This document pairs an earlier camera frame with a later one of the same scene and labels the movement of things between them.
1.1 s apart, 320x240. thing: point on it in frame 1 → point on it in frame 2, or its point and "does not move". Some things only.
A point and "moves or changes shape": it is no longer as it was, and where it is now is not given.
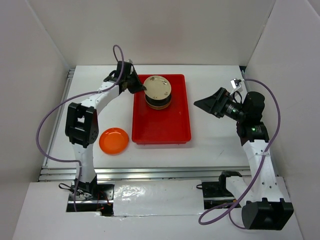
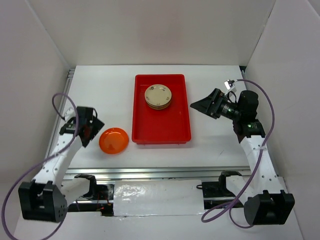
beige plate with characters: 157,87 moves or changes shape
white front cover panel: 136,198 does not move
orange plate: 113,141 does not move
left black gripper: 138,87 → 96,125
